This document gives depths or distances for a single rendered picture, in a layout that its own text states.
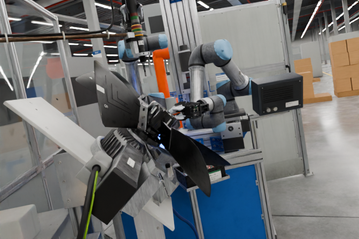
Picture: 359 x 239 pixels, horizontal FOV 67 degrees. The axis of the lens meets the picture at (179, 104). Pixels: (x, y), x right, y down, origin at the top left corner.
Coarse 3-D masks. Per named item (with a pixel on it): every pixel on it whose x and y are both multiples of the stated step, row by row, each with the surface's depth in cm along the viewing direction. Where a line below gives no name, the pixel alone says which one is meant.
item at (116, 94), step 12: (96, 60) 84; (96, 72) 80; (108, 72) 86; (108, 84) 82; (120, 84) 89; (108, 96) 80; (120, 96) 86; (132, 96) 93; (120, 108) 85; (132, 108) 92; (108, 120) 77; (120, 120) 83; (132, 120) 91
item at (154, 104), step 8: (152, 104) 103; (160, 112) 101; (168, 112) 111; (152, 120) 101; (160, 120) 101; (168, 120) 102; (152, 128) 101; (160, 128) 101; (144, 136) 99; (152, 136) 103; (152, 144) 101; (160, 144) 105
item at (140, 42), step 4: (136, 36) 111; (140, 36) 111; (140, 40) 111; (140, 44) 111; (140, 48) 112; (140, 52) 112; (140, 56) 112; (144, 56) 113; (140, 60) 113; (144, 60) 113
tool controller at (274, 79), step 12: (252, 84) 156; (264, 84) 148; (276, 84) 149; (288, 84) 149; (300, 84) 150; (252, 96) 160; (264, 96) 150; (276, 96) 151; (288, 96) 152; (300, 96) 153; (264, 108) 152; (276, 108) 151; (288, 108) 155
